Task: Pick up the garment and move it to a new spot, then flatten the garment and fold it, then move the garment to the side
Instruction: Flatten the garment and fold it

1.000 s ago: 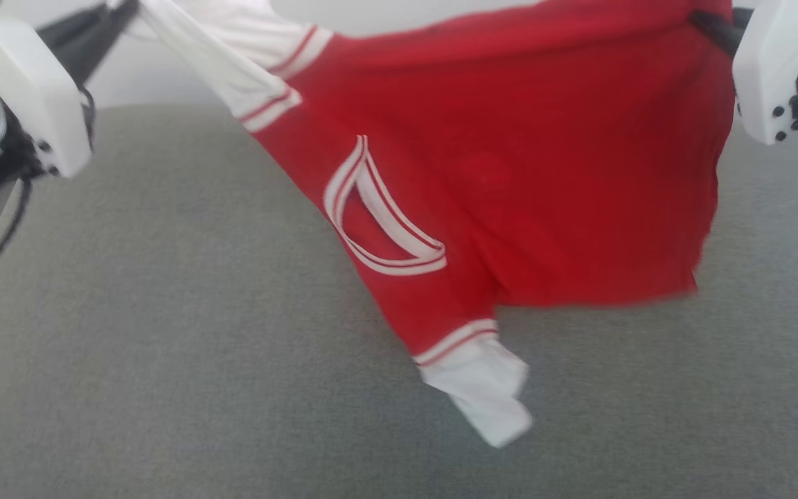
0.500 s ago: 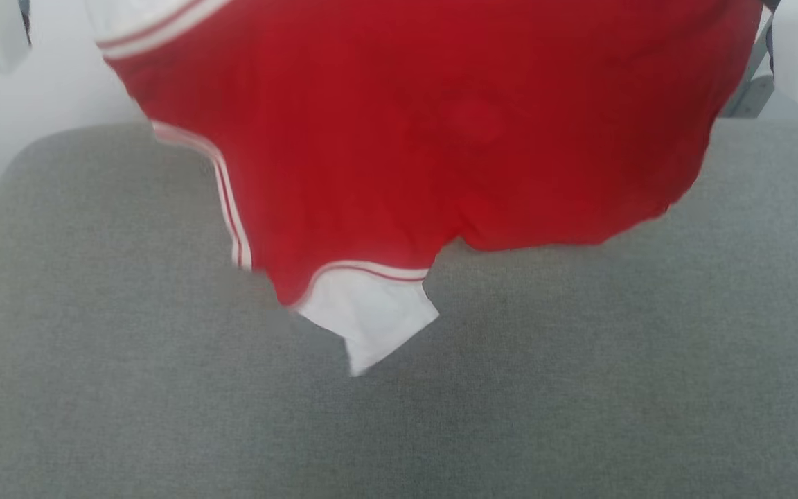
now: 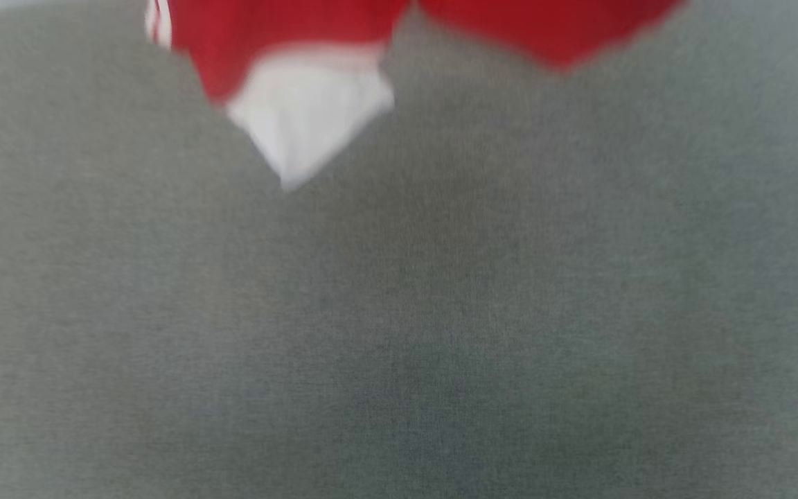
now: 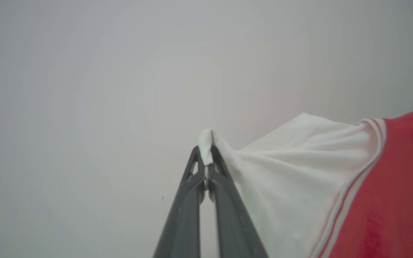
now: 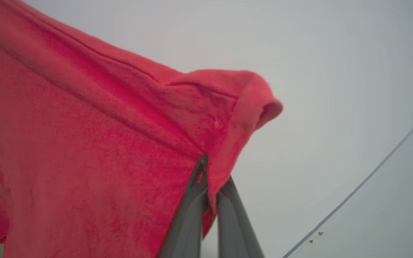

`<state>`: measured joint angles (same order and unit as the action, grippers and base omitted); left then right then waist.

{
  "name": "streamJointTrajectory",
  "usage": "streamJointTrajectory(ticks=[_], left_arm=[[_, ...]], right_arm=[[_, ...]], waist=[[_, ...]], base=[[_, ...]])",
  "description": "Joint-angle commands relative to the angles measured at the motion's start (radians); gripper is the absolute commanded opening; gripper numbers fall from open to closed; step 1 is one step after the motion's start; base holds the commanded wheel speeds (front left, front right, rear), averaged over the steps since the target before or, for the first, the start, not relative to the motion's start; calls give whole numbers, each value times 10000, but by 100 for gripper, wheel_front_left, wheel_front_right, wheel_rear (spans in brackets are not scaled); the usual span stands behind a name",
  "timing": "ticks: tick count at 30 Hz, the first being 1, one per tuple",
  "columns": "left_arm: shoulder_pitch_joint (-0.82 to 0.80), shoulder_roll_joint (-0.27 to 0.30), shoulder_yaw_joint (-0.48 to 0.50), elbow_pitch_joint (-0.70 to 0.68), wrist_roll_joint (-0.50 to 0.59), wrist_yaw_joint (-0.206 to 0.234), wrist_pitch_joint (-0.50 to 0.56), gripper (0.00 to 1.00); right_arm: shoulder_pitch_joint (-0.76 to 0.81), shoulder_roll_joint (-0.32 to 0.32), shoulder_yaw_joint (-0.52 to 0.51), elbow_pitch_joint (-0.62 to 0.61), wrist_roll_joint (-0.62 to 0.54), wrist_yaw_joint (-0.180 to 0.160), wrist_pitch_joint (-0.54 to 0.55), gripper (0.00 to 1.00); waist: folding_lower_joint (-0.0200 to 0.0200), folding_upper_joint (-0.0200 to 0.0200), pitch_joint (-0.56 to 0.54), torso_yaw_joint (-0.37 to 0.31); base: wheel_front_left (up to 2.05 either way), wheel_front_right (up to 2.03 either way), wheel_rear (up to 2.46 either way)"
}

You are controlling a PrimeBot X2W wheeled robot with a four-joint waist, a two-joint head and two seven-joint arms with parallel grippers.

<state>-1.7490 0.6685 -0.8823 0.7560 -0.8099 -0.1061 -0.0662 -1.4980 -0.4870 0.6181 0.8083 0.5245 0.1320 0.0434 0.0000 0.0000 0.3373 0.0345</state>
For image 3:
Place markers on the red Bulls basketball jersey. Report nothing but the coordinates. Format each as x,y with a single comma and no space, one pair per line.
288,28

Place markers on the grey fabric sofa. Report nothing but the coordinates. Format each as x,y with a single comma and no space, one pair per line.
399,312

